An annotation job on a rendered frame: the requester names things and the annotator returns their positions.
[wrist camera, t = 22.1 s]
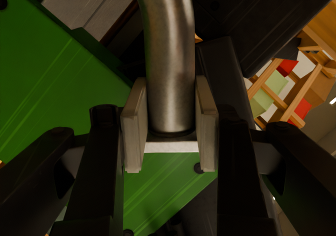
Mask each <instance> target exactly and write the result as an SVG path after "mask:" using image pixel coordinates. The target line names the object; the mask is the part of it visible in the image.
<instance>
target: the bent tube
mask: <svg viewBox="0 0 336 236"><path fill-rule="evenodd" d="M137 1H138V4H139V8H140V12H141V17H142V23H143V35H144V52H145V70H146V87H147V105H148V122H149V125H148V131H147V137H146V142H145V148H144V153H182V152H199V148H198V141H197V133H196V125H195V16H194V7H193V1H192V0H137Z"/></svg>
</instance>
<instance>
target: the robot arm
mask: <svg viewBox="0 0 336 236"><path fill-rule="evenodd" d="M89 116H90V124H91V128H90V131H89V133H86V134H81V135H75V134H74V130H73V129H72V128H70V127H61V126H59V127H54V128H53V129H50V130H48V131H46V132H44V133H43V134H42V135H41V136H40V137H38V138H37V139H36V140H35V141H34V142H32V143H31V144H30V145H29V146H27V147H26V148H25V149H24V150H23V151H21V152H20V153H19V154H18V155H17V156H15V157H14V158H13V159H12V160H10V161H9V162H8V163H7V164H6V165H4V166H3V167H2V168H1V169H0V236H45V235H46V234H47V232H48V231H49V229H50V228H51V230H50V233H49V236H123V213H124V168H125V171H127V173H139V171H141V168H142V163H143V157H144V151H145V145H146V139H147V133H148V127H149V114H148V97H147V79H146V77H137V79H136V80H135V82H134V84H133V87H132V89H131V91H130V94H129V96H128V98H127V101H126V103H125V105H124V107H118V106H117V105H114V104H99V105H96V106H93V107H91V108H90V109H89ZM195 129H196V136H197V144H198V152H199V159H200V167H201V170H203V171H204V172H214V171H215V170H217V210H216V236H279V232H278V228H277V224H276V221H275V219H274V218H269V216H268V211H267V207H266V202H265V198H264V193H263V188H262V184H261V179H260V174H261V178H262V181H263V182H264V184H265V185H266V187H267V188H268V190H269V191H270V193H271V194H272V196H273V197H274V199H275V200H276V202H277V203H278V205H279V206H280V208H281V209H282V211H283V212H284V214H285V215H286V217H287V218H288V220H289V221H290V223H291V224H292V226H293V227H294V229H295V230H296V232H297V233H298V235H299V236H336V158H335V157H333V156H332V155H331V154H330V153H328V152H327V151H326V150H325V149H324V148H322V147H321V146H320V145H319V144H317V143H316V142H315V141H314V140H312V139H311V138H310V137H309V136H308V135H306V134H305V133H304V132H303V131H301V130H300V129H299V128H298V127H297V126H295V125H293V124H291V123H288V122H286V121H275V122H270V123H267V125H266V127H265V131H263V130H256V129H251V128H249V123H248V122H247V121H246V120H245V119H243V118H240V117H239V115H238V114H237V112H236V110H235V108H234V107H233V106H232V105H230V104H215V101H214V99H213V96H212V93H211V90H210V87H209V84H208V81H207V79H206V77H205V76H204V75H196V77H195ZM217 167H218V168H217ZM67 203H68V205H67V208H66V212H65V215H64V218H63V220H61V221H56V222H55V220H56V219H57V217H58V216H59V214H60V213H61V212H62V210H63V209H64V207H65V206H66V204H67ZM51 226H52V227H51Z"/></svg>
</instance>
